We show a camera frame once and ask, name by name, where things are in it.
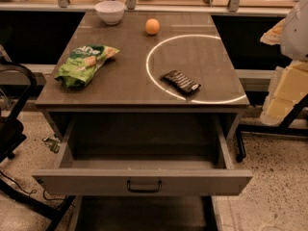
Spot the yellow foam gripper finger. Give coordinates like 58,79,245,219
260,61,308,125

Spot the black rxbar chocolate bar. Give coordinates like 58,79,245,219
161,70,201,95

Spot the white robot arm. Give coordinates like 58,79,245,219
260,0,308,126

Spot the black metal stand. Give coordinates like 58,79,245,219
236,94,308,163

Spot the orange fruit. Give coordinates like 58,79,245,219
145,18,160,35

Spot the grey open drawer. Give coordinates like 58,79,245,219
33,114,252,196

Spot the white ceramic bowl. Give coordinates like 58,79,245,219
94,1,124,25

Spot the green chip bag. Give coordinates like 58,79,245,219
54,44,119,88

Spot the green clip on floor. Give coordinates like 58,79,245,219
42,137,61,153

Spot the black office chair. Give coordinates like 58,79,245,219
0,47,38,162

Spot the black drawer handle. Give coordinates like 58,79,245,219
126,181,162,193

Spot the black floor cable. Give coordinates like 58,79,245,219
0,169,66,207

